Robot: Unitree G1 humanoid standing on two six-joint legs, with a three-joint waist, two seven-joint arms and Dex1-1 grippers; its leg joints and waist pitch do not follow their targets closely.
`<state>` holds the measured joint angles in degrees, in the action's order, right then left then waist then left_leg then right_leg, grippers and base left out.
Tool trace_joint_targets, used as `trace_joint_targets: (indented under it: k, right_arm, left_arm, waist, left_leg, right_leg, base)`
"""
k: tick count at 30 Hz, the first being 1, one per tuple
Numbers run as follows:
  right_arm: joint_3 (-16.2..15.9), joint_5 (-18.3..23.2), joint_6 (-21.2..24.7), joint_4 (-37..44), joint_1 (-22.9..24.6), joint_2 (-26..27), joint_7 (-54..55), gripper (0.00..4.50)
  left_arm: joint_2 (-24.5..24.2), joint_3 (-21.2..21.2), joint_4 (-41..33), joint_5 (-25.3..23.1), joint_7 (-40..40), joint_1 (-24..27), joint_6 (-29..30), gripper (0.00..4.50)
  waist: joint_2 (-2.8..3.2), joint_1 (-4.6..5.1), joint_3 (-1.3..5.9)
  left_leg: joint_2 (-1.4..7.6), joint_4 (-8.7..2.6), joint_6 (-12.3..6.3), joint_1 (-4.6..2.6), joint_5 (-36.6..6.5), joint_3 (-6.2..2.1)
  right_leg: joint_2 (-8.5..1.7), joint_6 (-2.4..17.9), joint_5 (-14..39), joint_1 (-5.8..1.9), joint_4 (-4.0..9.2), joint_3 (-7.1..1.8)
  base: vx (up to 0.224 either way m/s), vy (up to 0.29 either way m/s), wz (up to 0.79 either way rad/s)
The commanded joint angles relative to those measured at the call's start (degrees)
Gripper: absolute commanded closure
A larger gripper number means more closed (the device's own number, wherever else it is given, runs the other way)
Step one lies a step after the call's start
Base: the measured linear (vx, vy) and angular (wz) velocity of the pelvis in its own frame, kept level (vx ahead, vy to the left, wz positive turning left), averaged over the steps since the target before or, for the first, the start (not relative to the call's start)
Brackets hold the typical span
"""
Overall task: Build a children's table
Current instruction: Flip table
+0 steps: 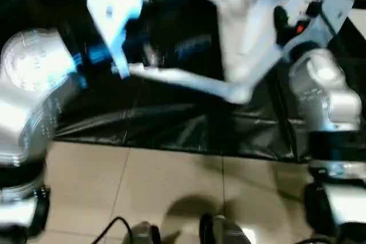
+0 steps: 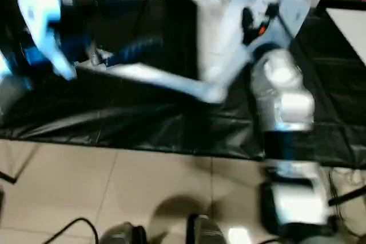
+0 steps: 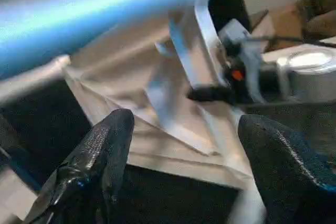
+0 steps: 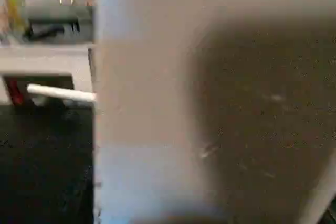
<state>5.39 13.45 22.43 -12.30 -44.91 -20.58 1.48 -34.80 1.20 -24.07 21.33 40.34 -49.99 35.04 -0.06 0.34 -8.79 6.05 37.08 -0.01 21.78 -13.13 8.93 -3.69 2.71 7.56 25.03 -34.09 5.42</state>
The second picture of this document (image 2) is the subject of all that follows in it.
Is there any white flat board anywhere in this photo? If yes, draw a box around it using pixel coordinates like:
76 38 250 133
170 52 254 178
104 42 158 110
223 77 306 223
325 7 366 67

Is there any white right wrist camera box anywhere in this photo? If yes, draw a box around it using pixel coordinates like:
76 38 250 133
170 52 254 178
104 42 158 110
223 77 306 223
248 0 313 57

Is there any black metal stand foot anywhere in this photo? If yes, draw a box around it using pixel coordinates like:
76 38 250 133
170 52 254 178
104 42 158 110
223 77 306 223
328 186 366 207
0 141 38 185

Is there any black floor cable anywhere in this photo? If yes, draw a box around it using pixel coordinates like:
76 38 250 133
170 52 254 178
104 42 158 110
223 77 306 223
42 217 100 244

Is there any black padded work mat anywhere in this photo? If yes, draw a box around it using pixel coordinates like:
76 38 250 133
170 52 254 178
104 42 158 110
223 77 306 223
0 0 366 169

